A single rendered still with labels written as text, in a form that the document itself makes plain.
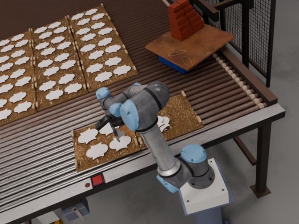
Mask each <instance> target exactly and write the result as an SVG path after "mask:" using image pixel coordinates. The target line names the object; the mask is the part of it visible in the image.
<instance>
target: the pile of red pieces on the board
mask: <svg viewBox="0 0 299 224"><path fill-rule="evenodd" d="M167 10H168V12H169V15H168V16H169V18H170V20H169V23H170V30H171V36H172V37H173V38H175V39H177V40H179V41H181V42H182V41H184V40H185V39H187V38H188V37H190V36H191V35H193V34H194V33H196V32H197V31H199V30H200V29H202V28H203V27H204V21H203V20H202V19H201V16H200V15H199V14H197V12H196V10H194V9H193V7H192V5H191V4H189V2H188V0H178V1H176V2H174V3H173V4H171V5H170V6H169V8H167Z"/></svg>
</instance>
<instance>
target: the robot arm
mask: <svg viewBox="0 0 299 224"><path fill-rule="evenodd" d="M96 96H97V99H98V101H99V103H100V105H101V108H102V110H103V112H104V113H105V116H104V117H103V118H102V119H100V120H99V121H98V122H97V123H96V124H95V127H96V130H98V131H100V130H101V129H102V128H103V127H104V126H105V125H106V124H108V123H109V124H110V126H111V128H112V130H113V132H114V135H115V137H116V139H117V141H118V142H119V143H120V140H119V138H120V137H122V136H123V135H124V134H125V132H124V131H120V129H119V128H115V127H117V126H123V125H125V124H126V126H127V127H128V128H129V129H130V130H131V131H135V132H137V133H140V135H141V136H142V138H143V140H144V142H145V144H146V145H147V147H148V149H149V151H150V152H151V154H152V156H153V158H154V159H155V161H156V163H157V165H158V173H159V174H158V175H157V179H158V180H159V181H160V182H161V184H162V185H163V186H164V187H165V188H166V189H168V190H169V191H170V192H171V193H174V192H176V191H177V190H179V189H180V188H181V187H182V186H183V185H184V184H185V183H186V182H188V184H189V185H190V186H191V187H193V188H195V189H205V188H207V187H209V186H211V185H212V183H213V182H214V180H215V173H214V170H213V168H212V167H211V166H210V165H209V163H208V160H207V155H206V152H205V150H204V148H203V147H202V146H201V145H198V144H188V145H186V146H185V147H183V149H182V150H181V156H179V157H178V158H176V157H174V156H173V154H172V152H171V150H170V148H169V146H168V144H167V142H166V140H165V138H164V136H163V134H162V132H161V130H160V128H159V126H158V124H157V123H158V116H157V113H158V112H159V111H160V110H162V109H163V108H164V107H165V106H166V104H167V103H168V101H169V98H170V91H169V88H168V87H167V85H166V84H165V83H163V82H161V81H153V82H151V83H149V84H146V85H141V84H140V83H135V84H133V85H131V86H130V87H129V88H128V89H126V90H125V91H123V92H122V93H121V94H119V95H118V96H117V97H113V96H112V95H111V94H110V91H109V89H108V88H106V87H102V88H100V89H98V90H97V91H96Z"/></svg>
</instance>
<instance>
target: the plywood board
mask: <svg viewBox="0 0 299 224"><path fill-rule="evenodd" d="M234 38H235V35H233V34H230V33H228V32H225V31H223V30H220V29H218V28H215V27H212V26H209V25H207V24H204V27H203V28H202V29H200V30H199V31H197V32H196V33H194V34H193V35H191V36H190V37H188V38H187V39H185V40H184V41H182V42H181V41H179V40H177V39H175V38H173V37H172V36H171V31H168V32H167V33H165V34H163V35H162V36H160V37H159V38H157V39H155V40H154V41H152V42H151V43H149V44H148V45H146V46H145V48H146V49H148V50H150V51H152V52H154V53H155V54H157V55H159V56H161V57H163V58H165V59H166V60H168V61H170V62H172V63H174V64H176V65H177V66H179V67H181V68H183V69H185V70H187V71H189V70H190V69H191V68H193V67H194V66H195V65H197V64H198V63H200V62H201V61H203V60H204V59H206V58H207V57H208V56H210V55H211V54H213V53H214V52H215V51H217V50H218V49H220V48H221V47H222V46H224V45H225V44H227V43H228V42H230V41H231V40H232V39H234Z"/></svg>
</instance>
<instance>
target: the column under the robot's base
mask: <svg viewBox="0 0 299 224"><path fill-rule="evenodd" d="M215 163H216V165H217V167H218V169H219V172H220V174H221V176H222V179H223V181H224V184H225V186H226V188H227V190H228V195H229V203H227V204H222V205H219V206H216V207H212V208H208V209H205V210H201V211H198V212H194V213H191V214H187V211H186V207H185V204H184V201H183V197H182V194H181V190H180V189H179V190H178V193H179V195H180V199H181V202H182V206H183V210H184V213H185V216H190V215H194V220H195V223H196V224H231V222H230V219H229V218H225V219H222V215H221V208H220V207H222V206H225V205H229V204H233V203H235V200H234V197H233V195H232V193H231V191H230V188H229V186H228V183H227V181H226V179H225V177H224V174H223V172H222V170H221V167H220V165H219V163H218V161H216V162H215Z"/></svg>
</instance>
